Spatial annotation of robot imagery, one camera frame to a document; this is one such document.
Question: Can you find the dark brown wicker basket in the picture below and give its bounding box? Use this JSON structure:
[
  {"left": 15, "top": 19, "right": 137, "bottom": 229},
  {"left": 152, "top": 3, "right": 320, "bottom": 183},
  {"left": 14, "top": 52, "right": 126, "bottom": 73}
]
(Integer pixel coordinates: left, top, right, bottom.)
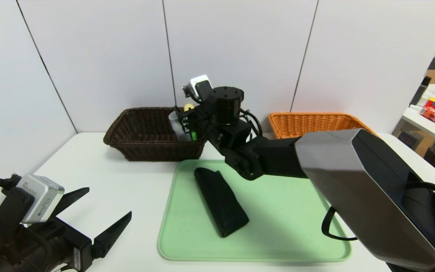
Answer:
[{"left": 103, "top": 107, "right": 210, "bottom": 162}]

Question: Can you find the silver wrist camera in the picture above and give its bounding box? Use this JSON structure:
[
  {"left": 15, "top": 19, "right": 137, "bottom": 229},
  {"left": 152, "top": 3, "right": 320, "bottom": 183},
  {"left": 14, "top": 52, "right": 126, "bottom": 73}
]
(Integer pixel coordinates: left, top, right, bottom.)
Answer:
[
  {"left": 190, "top": 74, "right": 212, "bottom": 99},
  {"left": 15, "top": 174, "right": 65, "bottom": 224}
]

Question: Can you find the light green plastic tray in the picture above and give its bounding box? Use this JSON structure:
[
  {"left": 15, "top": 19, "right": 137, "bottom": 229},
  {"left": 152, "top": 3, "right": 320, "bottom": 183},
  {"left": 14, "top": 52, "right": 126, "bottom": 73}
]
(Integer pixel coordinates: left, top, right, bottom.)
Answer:
[{"left": 157, "top": 159, "right": 352, "bottom": 262}]

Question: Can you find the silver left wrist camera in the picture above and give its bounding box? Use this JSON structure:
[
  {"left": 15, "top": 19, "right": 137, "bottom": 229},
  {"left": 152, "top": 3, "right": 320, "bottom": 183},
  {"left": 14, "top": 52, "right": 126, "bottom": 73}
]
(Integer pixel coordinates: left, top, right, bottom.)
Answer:
[{"left": 15, "top": 174, "right": 65, "bottom": 224}]

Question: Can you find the yellow spoon with green handle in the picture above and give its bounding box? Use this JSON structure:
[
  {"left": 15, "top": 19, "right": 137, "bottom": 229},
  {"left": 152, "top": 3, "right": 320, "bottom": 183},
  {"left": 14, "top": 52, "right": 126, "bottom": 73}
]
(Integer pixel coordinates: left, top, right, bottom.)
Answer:
[{"left": 184, "top": 104, "right": 198, "bottom": 141}]

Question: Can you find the black upright panel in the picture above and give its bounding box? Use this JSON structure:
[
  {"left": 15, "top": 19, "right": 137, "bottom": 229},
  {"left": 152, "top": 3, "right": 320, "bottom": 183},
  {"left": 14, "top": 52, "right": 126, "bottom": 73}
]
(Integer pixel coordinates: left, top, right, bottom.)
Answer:
[{"left": 409, "top": 76, "right": 431, "bottom": 106}]

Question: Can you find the white bottle with clear cap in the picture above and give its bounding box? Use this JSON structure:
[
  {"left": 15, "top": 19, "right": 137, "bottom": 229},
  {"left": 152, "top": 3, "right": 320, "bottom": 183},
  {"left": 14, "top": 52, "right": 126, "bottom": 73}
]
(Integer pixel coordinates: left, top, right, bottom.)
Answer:
[{"left": 168, "top": 110, "right": 192, "bottom": 142}]

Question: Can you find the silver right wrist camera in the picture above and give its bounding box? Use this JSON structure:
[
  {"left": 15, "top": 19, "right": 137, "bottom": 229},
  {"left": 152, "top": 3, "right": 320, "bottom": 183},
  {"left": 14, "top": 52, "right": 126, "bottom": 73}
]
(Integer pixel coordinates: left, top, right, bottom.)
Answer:
[{"left": 190, "top": 74, "right": 212, "bottom": 99}]

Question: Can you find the white side table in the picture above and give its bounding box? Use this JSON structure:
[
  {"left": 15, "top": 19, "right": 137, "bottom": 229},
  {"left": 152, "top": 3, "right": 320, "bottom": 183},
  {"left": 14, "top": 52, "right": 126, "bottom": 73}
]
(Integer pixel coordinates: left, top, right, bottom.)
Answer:
[{"left": 401, "top": 85, "right": 435, "bottom": 149}]

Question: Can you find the orange wicker basket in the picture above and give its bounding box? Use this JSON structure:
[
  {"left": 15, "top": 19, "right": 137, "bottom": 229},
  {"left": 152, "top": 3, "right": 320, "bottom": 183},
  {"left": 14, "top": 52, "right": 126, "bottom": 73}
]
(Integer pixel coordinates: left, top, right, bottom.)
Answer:
[{"left": 268, "top": 112, "right": 376, "bottom": 139}]

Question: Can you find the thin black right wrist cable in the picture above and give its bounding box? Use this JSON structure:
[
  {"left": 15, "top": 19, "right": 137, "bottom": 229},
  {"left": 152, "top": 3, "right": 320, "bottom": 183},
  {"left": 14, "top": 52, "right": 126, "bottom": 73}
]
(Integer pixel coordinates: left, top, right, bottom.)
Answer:
[{"left": 240, "top": 109, "right": 264, "bottom": 138}]

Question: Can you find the red snack package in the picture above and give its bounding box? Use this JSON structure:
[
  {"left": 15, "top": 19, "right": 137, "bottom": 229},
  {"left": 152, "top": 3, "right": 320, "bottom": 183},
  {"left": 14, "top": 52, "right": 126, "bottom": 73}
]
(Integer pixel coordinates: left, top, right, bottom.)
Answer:
[{"left": 420, "top": 108, "right": 435, "bottom": 124}]

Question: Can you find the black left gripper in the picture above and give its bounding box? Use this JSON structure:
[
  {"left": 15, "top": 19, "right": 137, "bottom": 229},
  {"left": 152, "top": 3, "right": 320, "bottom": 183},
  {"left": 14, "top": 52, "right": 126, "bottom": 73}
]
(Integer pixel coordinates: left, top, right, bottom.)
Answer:
[{"left": 12, "top": 187, "right": 132, "bottom": 272}]

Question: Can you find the black glasses case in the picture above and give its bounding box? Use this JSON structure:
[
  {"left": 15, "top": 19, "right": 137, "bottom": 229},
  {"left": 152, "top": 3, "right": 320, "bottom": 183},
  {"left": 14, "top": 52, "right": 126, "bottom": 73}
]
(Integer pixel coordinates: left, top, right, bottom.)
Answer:
[{"left": 194, "top": 167, "right": 249, "bottom": 238}]

